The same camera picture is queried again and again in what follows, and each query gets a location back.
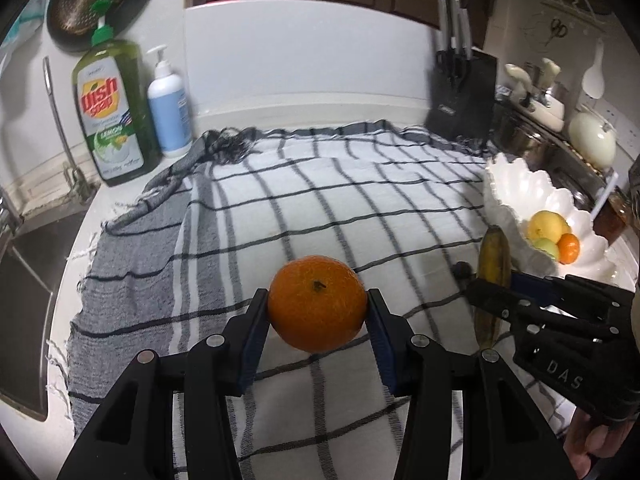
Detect white blue pump bottle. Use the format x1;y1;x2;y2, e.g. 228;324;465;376
146;44;192;158

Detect black knife block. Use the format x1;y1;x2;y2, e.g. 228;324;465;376
425;0;497;148

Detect overripe banana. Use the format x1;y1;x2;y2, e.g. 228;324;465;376
474;226;511;351

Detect yellow mango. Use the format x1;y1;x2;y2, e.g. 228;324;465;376
556;214;572;235

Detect dark plum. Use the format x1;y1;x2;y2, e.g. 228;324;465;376
451;261;475;282

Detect grey shelf rack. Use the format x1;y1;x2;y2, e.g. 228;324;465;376
494;98;617;219

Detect cream round kettle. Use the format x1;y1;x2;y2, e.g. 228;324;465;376
567;106;616;170

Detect green dish soap bottle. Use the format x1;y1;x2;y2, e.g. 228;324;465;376
72;0;162;186

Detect white scalloped bowl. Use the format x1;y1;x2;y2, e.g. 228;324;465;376
484;153;618;284

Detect cream saucepan with handle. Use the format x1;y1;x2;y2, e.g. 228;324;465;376
504;58;565;133

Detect checkered kitchen cloth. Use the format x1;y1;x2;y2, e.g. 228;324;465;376
67;122;487;479

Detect steel sink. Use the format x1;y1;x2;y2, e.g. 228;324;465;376
0;203;89;422

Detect hanging scissors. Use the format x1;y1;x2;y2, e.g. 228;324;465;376
544;18;568;47

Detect large yellow lemon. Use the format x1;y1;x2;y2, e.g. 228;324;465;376
526;210;562;243

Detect orange mandarin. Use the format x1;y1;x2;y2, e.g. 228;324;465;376
268;256;368;353
556;233;580;264

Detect wall power sockets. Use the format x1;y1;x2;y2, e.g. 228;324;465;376
596;98;639;151

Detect brown jar green lid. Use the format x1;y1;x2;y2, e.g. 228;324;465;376
593;186;631;245

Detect steel pot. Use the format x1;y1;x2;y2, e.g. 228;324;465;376
491;112;550;166

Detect green apple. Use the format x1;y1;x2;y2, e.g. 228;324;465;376
533;237;560;261

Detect person right hand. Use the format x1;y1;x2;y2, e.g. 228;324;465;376
563;408;634;479

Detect steel faucet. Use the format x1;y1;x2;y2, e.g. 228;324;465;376
42;56;96;205

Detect white rice spoon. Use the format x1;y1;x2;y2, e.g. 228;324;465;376
582;38;605;100

